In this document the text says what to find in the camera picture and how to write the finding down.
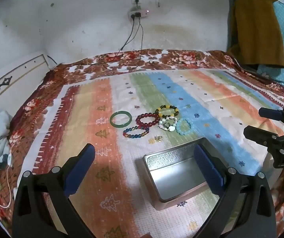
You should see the black power cable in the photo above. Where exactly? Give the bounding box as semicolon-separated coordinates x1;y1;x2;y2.
90;15;135;67
137;15;162;66

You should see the light blue bead bracelet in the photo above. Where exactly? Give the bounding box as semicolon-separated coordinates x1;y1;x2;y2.
176;119;192;135

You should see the white pearl shell bracelet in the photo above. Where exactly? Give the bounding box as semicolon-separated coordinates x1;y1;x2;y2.
158;116;178;132

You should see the white cable with switch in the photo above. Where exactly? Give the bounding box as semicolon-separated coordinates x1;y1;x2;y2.
0;153;21;207

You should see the yellow and black bead bracelet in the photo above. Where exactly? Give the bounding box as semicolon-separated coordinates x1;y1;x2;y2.
155;105;179;118

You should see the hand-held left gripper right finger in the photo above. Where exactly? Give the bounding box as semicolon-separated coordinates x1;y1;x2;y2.
193;144;277;238

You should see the white power strip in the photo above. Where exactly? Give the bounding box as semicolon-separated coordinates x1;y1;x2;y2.
128;8;149;19

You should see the white headboard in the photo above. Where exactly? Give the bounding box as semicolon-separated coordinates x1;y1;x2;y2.
0;52;51;114

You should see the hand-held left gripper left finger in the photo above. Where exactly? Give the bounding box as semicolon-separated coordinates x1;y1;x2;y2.
12;143;96;238

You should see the red bead bracelet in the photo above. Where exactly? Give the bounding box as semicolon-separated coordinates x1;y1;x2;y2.
135;113;160;129

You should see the green jade bangle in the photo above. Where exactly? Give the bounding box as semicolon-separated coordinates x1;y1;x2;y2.
110;111;132;128

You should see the multicolour glass bead bracelet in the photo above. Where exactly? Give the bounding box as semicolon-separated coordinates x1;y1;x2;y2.
122;126;150;139

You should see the red floral bedsheet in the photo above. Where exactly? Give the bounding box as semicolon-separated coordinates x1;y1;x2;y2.
0;49;284;238

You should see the metal tin box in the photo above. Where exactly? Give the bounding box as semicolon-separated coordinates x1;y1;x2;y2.
135;137;228;210

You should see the striped patterned blanket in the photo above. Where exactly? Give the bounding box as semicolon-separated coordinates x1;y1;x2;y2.
26;69;284;238

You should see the brown garment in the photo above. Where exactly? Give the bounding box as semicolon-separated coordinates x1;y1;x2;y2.
227;0;284;68

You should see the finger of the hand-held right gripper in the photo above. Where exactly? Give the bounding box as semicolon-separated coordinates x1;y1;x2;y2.
258;107;284;126
243;126;284;154

